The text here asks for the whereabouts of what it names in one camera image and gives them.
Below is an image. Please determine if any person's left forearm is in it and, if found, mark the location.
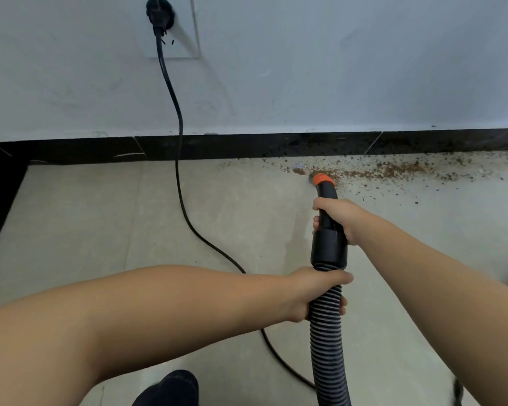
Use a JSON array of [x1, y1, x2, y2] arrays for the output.
[[0, 264, 299, 406]]

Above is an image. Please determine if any person's right hand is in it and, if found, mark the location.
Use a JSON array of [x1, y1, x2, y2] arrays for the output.
[[312, 197, 380, 246]]

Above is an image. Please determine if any black ribbed vacuum hose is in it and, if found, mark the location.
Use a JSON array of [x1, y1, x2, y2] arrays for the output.
[[306, 172, 352, 406]]

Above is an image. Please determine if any black power cord with plug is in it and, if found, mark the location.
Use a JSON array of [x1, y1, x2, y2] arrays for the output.
[[146, 0, 316, 390]]

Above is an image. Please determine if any brown dirt debris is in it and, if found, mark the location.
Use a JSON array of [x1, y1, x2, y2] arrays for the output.
[[220, 151, 508, 206]]

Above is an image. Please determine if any person's left hand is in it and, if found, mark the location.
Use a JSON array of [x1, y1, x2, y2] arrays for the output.
[[286, 266, 354, 324]]

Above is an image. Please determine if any person's black left shoe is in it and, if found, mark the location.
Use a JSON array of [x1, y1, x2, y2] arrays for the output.
[[131, 369, 200, 406]]

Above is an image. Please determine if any black skirting board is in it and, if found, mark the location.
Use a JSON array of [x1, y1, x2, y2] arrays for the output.
[[0, 127, 508, 271]]

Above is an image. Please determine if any white wall socket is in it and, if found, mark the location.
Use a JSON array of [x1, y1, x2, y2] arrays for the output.
[[133, 0, 202, 60]]

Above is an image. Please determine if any person's right forearm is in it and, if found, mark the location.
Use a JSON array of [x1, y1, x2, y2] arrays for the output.
[[355, 215, 508, 406]]

